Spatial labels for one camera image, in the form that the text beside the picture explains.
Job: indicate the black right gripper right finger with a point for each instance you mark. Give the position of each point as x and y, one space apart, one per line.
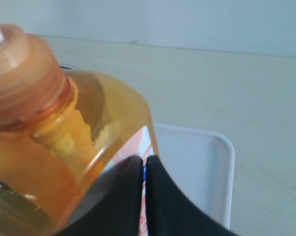
169 212

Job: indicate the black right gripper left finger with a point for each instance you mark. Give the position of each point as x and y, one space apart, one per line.
118 212

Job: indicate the orange pump soap bottle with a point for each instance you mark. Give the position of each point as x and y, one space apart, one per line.
60 129

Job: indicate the white rectangular plastic tray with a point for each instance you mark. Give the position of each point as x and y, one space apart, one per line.
201 163

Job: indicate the steel mesh colander basket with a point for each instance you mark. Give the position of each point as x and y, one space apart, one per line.
68 67

